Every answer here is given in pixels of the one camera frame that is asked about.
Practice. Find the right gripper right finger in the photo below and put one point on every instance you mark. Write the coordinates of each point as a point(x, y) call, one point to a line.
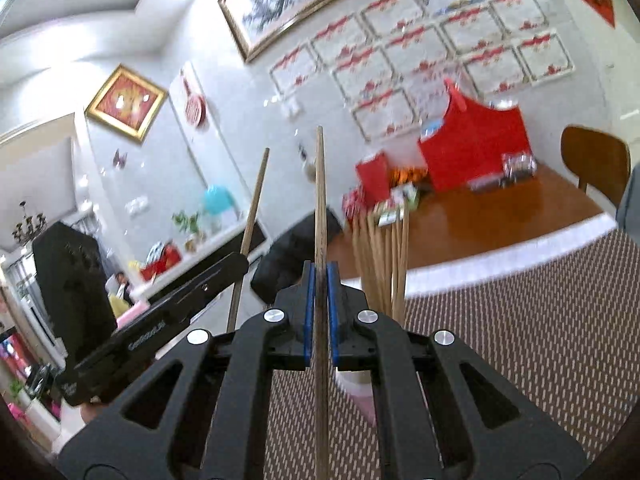
point(441, 411)

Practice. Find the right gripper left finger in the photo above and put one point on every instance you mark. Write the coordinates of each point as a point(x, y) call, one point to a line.
point(201, 412)

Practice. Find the wooden chopstick four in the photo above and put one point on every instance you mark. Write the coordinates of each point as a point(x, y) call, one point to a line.
point(247, 238)

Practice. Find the wooden chopstick ten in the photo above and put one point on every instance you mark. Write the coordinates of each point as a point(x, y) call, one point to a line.
point(321, 345)

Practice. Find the pink cylindrical cup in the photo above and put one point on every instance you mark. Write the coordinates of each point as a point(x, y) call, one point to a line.
point(358, 387)

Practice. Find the wooden chopstick six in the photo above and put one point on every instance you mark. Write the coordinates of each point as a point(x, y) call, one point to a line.
point(395, 265)

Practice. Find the wooden chopstick one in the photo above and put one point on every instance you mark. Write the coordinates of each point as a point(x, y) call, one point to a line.
point(366, 263)

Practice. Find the wooden chopstick seven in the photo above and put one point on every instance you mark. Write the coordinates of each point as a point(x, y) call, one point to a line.
point(371, 223)

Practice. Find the wooden chopstick two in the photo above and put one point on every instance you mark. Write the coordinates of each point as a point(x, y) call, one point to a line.
point(403, 265)

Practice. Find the left hand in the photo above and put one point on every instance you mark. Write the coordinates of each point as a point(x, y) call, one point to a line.
point(91, 409)

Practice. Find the brown polka dot tablecloth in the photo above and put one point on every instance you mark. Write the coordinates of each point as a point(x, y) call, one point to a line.
point(565, 333)

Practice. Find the red basket on cabinet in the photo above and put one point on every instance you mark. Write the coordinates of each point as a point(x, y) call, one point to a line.
point(161, 258)

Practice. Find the potted green plant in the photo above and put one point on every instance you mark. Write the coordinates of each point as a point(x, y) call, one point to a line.
point(188, 224)

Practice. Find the black jacket on chair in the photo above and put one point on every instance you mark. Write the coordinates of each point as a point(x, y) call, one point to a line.
point(282, 266)

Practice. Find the white sideboard cabinet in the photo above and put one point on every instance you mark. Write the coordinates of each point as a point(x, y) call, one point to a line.
point(214, 249)

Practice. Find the teal humidifier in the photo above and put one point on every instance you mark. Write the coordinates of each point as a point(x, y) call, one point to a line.
point(219, 206)

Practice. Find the green tray with items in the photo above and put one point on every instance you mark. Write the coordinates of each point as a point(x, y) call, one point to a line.
point(403, 198)

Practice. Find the grey jacket on chair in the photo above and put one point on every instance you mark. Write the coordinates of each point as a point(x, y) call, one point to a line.
point(628, 213)

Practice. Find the gold framed red picture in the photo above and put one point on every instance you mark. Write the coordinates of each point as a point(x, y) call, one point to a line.
point(127, 103)

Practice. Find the red soda can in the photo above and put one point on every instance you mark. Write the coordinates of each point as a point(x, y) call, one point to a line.
point(354, 204)

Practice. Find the plastic bag on table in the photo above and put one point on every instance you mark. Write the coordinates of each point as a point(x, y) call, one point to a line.
point(518, 167)

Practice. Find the red box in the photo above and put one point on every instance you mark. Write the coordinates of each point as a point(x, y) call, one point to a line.
point(374, 176)

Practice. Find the red gift bag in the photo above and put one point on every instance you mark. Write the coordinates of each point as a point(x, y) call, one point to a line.
point(472, 141)

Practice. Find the brown wooden chair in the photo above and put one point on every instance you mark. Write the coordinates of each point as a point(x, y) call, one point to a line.
point(597, 159)

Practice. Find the red round wall ornament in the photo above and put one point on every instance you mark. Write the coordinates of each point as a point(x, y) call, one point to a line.
point(195, 105)

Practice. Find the hanging wall brush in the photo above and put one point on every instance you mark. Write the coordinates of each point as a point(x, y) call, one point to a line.
point(308, 163)

